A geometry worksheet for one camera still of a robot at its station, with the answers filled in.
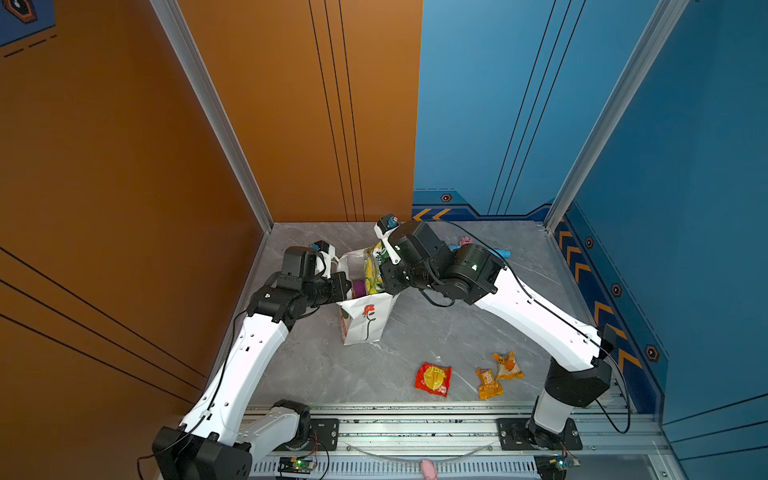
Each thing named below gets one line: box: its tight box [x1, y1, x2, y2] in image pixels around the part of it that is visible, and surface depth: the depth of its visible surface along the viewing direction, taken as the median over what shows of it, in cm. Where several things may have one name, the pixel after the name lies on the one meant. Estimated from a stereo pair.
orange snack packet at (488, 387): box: [476, 368, 505, 401], surface depth 82 cm
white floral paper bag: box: [336, 248, 400, 346], surface depth 77 cm
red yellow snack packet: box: [414, 362, 452, 398], surface depth 82 cm
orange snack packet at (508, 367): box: [492, 350, 525, 380], surface depth 84 cm
